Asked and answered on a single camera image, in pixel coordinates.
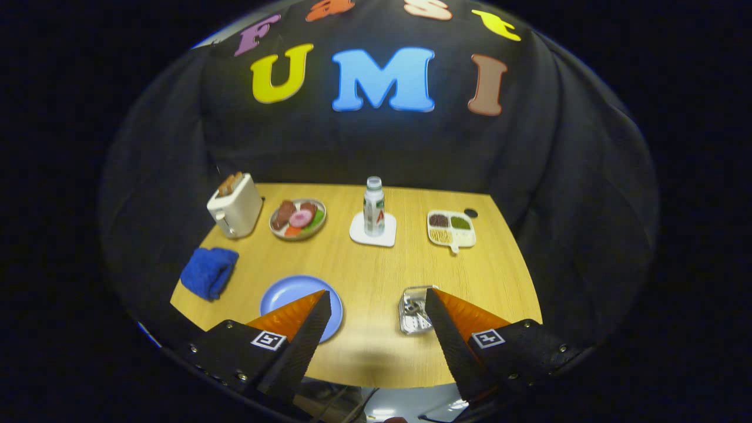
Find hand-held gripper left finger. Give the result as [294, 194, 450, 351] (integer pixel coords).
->
[170, 290, 333, 406]

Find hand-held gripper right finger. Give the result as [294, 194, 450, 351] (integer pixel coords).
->
[424, 287, 591, 406]

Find blue round plate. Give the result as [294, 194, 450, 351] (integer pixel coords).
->
[260, 275, 344, 344]

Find white divided bean tray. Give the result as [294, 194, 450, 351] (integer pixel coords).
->
[427, 209, 477, 254]

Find blue folded cloth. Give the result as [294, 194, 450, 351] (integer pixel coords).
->
[180, 247, 240, 301]

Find grey food plate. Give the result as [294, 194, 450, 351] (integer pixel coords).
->
[269, 198, 327, 241]

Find white square coaster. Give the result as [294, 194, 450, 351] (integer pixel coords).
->
[349, 211, 397, 248]

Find large brown meat patty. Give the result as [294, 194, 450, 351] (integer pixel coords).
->
[272, 200, 297, 230]

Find white toaster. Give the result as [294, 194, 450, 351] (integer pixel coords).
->
[206, 172, 264, 239]

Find white green-capped bottle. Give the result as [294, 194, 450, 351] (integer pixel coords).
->
[363, 176, 386, 237]

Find metal wire rack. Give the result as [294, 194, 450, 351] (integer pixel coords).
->
[398, 285, 440, 336]

